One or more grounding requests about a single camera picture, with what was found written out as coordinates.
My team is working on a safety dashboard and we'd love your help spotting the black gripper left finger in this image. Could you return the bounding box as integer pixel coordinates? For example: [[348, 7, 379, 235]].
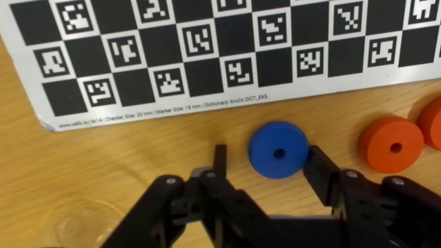
[[100, 144, 286, 248]]

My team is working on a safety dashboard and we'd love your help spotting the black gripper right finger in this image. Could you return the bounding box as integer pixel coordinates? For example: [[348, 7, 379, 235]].
[[301, 145, 441, 248]]

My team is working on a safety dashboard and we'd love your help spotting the orange disc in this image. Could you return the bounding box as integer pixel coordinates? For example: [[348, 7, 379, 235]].
[[414, 95, 441, 152], [356, 116, 424, 175]]

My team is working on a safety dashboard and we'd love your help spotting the blue disc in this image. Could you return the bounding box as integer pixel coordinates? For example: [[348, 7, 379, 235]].
[[246, 120, 311, 181]]

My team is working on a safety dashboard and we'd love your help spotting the black white marker board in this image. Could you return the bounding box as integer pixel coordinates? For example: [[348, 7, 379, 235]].
[[0, 0, 441, 134]]

